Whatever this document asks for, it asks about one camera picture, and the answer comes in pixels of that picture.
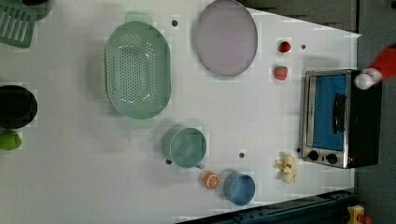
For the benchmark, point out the red ketchup bottle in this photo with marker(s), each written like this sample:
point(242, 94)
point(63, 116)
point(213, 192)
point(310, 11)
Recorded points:
point(381, 68)

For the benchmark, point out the silver toaster oven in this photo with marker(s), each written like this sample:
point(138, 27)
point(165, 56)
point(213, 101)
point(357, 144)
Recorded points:
point(341, 123)

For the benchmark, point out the green cup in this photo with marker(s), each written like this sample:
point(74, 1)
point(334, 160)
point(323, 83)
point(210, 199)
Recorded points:
point(185, 147)

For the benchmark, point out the orange slice toy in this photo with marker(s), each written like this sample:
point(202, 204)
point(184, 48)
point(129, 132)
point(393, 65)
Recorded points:
point(211, 180)

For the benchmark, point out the green oval colander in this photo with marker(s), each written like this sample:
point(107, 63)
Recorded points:
point(138, 70)

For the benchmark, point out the round lilac plate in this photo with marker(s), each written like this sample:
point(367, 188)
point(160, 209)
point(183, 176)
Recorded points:
point(226, 38)

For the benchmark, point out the blue cup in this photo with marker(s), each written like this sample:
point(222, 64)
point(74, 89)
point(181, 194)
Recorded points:
point(239, 189)

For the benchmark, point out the red toy strawberry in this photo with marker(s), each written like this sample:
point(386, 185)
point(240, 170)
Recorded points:
point(280, 72)

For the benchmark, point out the yellow toy banana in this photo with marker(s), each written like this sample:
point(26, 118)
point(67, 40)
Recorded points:
point(288, 169)

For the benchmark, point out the dark red toy fruit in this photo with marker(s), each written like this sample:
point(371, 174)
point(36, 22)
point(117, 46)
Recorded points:
point(284, 47)

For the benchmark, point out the black cylinder lower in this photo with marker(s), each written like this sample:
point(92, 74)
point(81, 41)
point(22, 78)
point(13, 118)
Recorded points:
point(41, 7)

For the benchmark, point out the yellow red emergency button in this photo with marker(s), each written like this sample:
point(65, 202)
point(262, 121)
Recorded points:
point(357, 215)

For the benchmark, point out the green toy pepper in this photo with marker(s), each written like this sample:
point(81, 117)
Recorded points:
point(9, 140)

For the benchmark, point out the green dish rack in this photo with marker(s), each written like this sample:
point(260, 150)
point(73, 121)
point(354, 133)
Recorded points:
point(17, 23)

